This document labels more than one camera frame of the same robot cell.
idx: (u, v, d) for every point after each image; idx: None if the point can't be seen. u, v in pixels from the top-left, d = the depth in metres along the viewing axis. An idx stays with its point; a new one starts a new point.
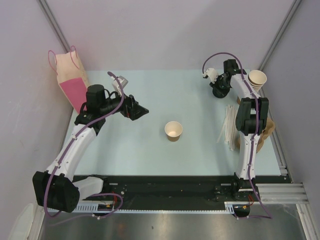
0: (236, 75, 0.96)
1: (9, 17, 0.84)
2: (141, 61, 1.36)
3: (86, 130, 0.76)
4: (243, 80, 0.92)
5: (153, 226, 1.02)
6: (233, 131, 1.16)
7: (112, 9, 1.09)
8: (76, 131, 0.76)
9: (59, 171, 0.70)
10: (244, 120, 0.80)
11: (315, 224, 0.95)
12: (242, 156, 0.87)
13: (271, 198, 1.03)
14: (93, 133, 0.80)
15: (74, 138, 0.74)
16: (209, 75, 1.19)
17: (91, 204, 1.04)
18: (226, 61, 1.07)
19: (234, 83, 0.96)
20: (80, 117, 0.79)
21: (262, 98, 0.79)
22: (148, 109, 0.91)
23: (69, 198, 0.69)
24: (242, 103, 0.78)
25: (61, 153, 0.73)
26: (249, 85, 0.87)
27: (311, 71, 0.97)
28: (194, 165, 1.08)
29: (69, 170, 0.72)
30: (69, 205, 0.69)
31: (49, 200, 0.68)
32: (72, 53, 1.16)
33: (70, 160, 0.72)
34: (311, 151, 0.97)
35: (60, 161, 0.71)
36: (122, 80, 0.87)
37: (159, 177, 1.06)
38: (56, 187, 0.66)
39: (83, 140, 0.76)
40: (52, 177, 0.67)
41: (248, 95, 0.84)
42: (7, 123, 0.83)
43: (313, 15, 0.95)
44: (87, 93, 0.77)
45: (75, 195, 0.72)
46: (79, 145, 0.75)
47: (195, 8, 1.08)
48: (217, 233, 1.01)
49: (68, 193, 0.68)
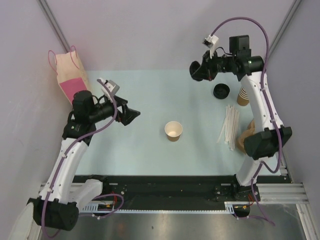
0: (253, 77, 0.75)
1: (9, 17, 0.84)
2: (141, 60, 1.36)
3: (76, 145, 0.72)
4: (261, 91, 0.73)
5: (153, 226, 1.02)
6: (233, 131, 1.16)
7: (112, 10, 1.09)
8: (65, 148, 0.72)
9: (53, 196, 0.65)
10: (259, 153, 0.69)
11: (315, 224, 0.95)
12: (246, 170, 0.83)
13: (271, 198, 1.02)
14: (84, 146, 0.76)
15: (64, 156, 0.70)
16: (213, 45, 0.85)
17: (91, 204, 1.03)
18: (244, 36, 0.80)
19: (248, 89, 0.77)
20: (68, 129, 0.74)
21: (285, 128, 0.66)
22: (139, 112, 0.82)
23: (68, 219, 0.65)
24: (261, 138, 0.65)
25: (52, 176, 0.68)
26: (269, 105, 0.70)
27: (312, 71, 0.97)
28: (193, 165, 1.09)
29: (64, 192, 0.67)
30: (68, 226, 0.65)
31: (47, 224, 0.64)
32: (72, 53, 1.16)
33: (63, 182, 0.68)
34: (311, 151, 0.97)
35: (52, 185, 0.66)
36: (112, 86, 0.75)
37: (160, 177, 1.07)
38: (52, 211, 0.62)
39: (74, 156, 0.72)
40: (46, 202, 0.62)
41: (268, 122, 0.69)
42: (7, 122, 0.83)
43: (313, 16, 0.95)
44: (73, 104, 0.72)
45: (74, 213, 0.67)
46: (71, 162, 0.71)
47: (196, 8, 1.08)
48: (217, 233, 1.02)
49: (66, 213, 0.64)
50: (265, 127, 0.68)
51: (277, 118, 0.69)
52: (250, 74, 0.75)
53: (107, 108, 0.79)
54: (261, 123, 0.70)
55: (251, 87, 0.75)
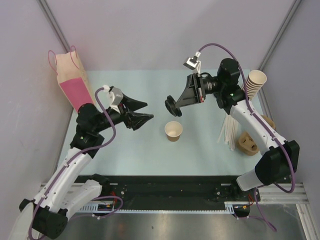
0: (240, 105, 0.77)
1: (9, 17, 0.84)
2: (141, 60, 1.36)
3: (79, 157, 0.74)
4: (252, 115, 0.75)
5: (153, 226, 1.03)
6: (233, 132, 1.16)
7: (113, 9, 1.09)
8: (69, 157, 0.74)
9: (45, 202, 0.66)
10: (273, 175, 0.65)
11: (315, 224, 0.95)
12: (249, 179, 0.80)
13: (271, 198, 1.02)
14: (87, 159, 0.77)
15: (65, 166, 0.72)
16: (199, 63, 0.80)
17: (91, 204, 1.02)
18: (237, 71, 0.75)
19: (238, 117, 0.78)
20: (76, 140, 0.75)
21: (288, 142, 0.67)
22: (150, 116, 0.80)
23: (54, 228, 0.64)
24: (271, 158, 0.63)
25: (50, 182, 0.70)
26: (266, 126, 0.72)
27: (312, 71, 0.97)
28: (193, 165, 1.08)
29: (57, 200, 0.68)
30: (53, 234, 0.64)
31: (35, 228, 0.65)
32: (72, 53, 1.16)
33: (58, 191, 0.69)
34: (312, 151, 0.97)
35: (47, 192, 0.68)
36: (113, 97, 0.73)
37: (159, 177, 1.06)
38: (40, 218, 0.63)
39: (76, 167, 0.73)
40: (37, 207, 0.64)
41: (270, 140, 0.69)
42: (7, 122, 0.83)
43: (314, 15, 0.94)
44: (79, 115, 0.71)
45: (63, 222, 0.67)
46: (71, 173, 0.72)
47: (196, 8, 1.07)
48: (217, 233, 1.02)
49: (53, 223, 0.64)
50: (270, 146, 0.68)
51: (278, 135, 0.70)
52: (236, 104, 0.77)
53: (115, 116, 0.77)
54: (264, 143, 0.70)
55: (240, 114, 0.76)
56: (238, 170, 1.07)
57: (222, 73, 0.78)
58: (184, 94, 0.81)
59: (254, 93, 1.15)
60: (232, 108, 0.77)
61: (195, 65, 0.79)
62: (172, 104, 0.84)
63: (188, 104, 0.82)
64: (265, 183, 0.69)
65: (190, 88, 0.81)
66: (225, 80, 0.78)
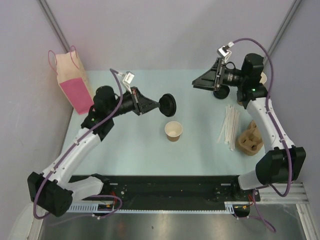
0: (257, 102, 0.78)
1: (9, 17, 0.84)
2: (140, 60, 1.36)
3: (89, 136, 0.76)
4: (267, 114, 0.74)
5: (153, 226, 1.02)
6: (232, 132, 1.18)
7: (112, 9, 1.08)
8: (79, 136, 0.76)
9: (53, 177, 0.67)
10: (271, 176, 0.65)
11: (315, 224, 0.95)
12: (250, 180, 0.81)
13: (271, 198, 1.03)
14: (97, 139, 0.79)
15: (75, 143, 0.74)
16: (229, 54, 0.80)
17: (91, 204, 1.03)
18: (261, 65, 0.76)
19: (253, 112, 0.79)
20: (88, 121, 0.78)
21: (296, 147, 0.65)
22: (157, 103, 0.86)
23: (60, 203, 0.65)
24: (272, 158, 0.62)
25: (59, 158, 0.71)
26: (277, 126, 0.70)
27: (312, 71, 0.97)
28: (193, 165, 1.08)
29: (64, 176, 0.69)
30: (58, 211, 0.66)
31: (40, 202, 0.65)
32: (72, 53, 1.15)
33: (67, 166, 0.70)
34: (312, 151, 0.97)
35: (56, 166, 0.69)
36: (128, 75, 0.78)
37: (159, 177, 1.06)
38: (47, 191, 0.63)
39: (85, 146, 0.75)
40: (46, 180, 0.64)
41: (277, 141, 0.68)
42: (7, 122, 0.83)
43: (314, 16, 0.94)
44: (96, 93, 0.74)
45: (67, 200, 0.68)
46: (80, 151, 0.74)
47: (195, 8, 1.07)
48: (217, 233, 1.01)
49: (60, 198, 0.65)
50: (275, 147, 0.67)
51: (287, 138, 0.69)
52: (254, 100, 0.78)
53: (127, 102, 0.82)
54: (271, 143, 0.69)
55: (256, 110, 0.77)
56: (237, 169, 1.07)
57: (245, 66, 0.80)
58: (204, 74, 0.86)
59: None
60: (250, 103, 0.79)
61: (225, 54, 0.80)
62: (171, 102, 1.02)
63: (203, 85, 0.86)
64: (263, 182, 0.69)
65: (212, 70, 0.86)
66: (248, 73, 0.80)
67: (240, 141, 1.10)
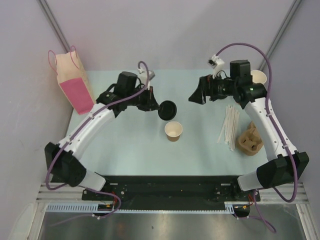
0: (257, 104, 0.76)
1: (9, 17, 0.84)
2: (140, 60, 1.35)
3: (104, 112, 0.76)
4: (268, 117, 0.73)
5: (153, 226, 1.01)
6: (233, 132, 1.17)
7: (112, 9, 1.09)
8: (94, 111, 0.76)
9: (69, 147, 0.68)
10: (274, 181, 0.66)
11: (315, 224, 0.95)
12: (250, 181, 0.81)
13: (271, 198, 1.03)
14: (111, 115, 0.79)
15: (90, 117, 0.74)
16: (216, 66, 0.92)
17: (91, 204, 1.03)
18: (246, 63, 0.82)
19: (254, 116, 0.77)
20: (103, 96, 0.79)
21: (299, 153, 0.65)
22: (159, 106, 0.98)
23: (74, 174, 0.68)
24: (277, 167, 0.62)
25: (75, 130, 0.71)
26: (279, 132, 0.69)
27: (313, 71, 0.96)
28: (192, 165, 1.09)
29: (79, 148, 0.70)
30: (72, 180, 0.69)
31: (55, 171, 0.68)
32: (72, 53, 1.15)
33: (82, 139, 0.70)
34: (312, 151, 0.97)
35: (72, 138, 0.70)
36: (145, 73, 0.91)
37: (159, 177, 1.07)
38: (62, 162, 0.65)
39: (100, 121, 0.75)
40: (61, 150, 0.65)
41: (279, 147, 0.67)
42: (7, 122, 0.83)
43: (315, 16, 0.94)
44: (122, 75, 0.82)
45: (80, 170, 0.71)
46: (94, 125, 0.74)
47: (195, 8, 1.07)
48: (217, 233, 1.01)
49: (75, 169, 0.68)
50: (278, 154, 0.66)
51: (290, 143, 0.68)
52: (253, 101, 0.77)
53: (141, 96, 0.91)
54: (273, 149, 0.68)
55: (256, 113, 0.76)
56: (237, 169, 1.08)
57: (233, 69, 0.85)
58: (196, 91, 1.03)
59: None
60: (248, 105, 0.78)
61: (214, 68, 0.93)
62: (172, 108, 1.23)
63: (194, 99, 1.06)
64: (267, 187, 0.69)
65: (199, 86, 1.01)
66: (237, 74, 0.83)
67: (239, 139, 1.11)
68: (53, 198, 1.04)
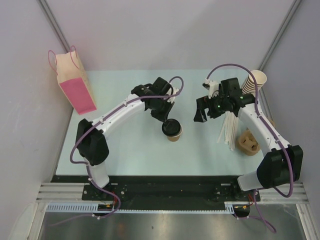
0: (247, 108, 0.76)
1: (9, 18, 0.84)
2: (140, 60, 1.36)
3: (137, 102, 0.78)
4: (259, 118, 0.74)
5: (153, 226, 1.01)
6: (233, 131, 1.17)
7: (112, 9, 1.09)
8: (129, 99, 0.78)
9: (100, 127, 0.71)
10: (273, 179, 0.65)
11: (315, 224, 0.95)
12: (250, 181, 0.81)
13: (271, 198, 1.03)
14: (141, 108, 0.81)
15: (124, 104, 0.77)
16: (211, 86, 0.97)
17: (91, 204, 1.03)
18: (234, 80, 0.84)
19: (245, 119, 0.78)
20: (138, 89, 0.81)
21: (292, 146, 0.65)
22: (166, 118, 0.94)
23: (97, 153, 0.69)
24: (272, 160, 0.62)
25: (108, 113, 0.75)
26: (271, 128, 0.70)
27: (313, 71, 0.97)
28: (193, 165, 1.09)
29: (109, 130, 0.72)
30: (93, 160, 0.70)
31: (81, 147, 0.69)
32: (72, 53, 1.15)
33: (113, 122, 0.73)
34: (312, 151, 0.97)
35: (104, 119, 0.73)
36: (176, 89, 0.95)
37: (159, 177, 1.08)
38: (91, 139, 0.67)
39: (132, 110, 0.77)
40: (93, 128, 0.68)
41: (273, 143, 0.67)
42: (7, 122, 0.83)
43: (314, 16, 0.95)
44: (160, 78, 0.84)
45: (104, 153, 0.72)
46: (125, 113, 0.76)
47: (195, 8, 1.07)
48: (217, 233, 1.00)
49: (100, 148, 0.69)
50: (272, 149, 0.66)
51: (282, 139, 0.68)
52: (244, 106, 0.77)
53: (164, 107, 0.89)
54: (267, 145, 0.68)
55: (247, 116, 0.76)
56: (237, 169, 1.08)
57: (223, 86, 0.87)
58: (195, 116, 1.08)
59: (253, 93, 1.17)
60: (241, 110, 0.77)
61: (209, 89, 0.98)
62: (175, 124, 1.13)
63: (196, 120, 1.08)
64: (267, 186, 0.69)
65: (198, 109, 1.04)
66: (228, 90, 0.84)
67: (240, 141, 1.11)
68: (53, 197, 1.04)
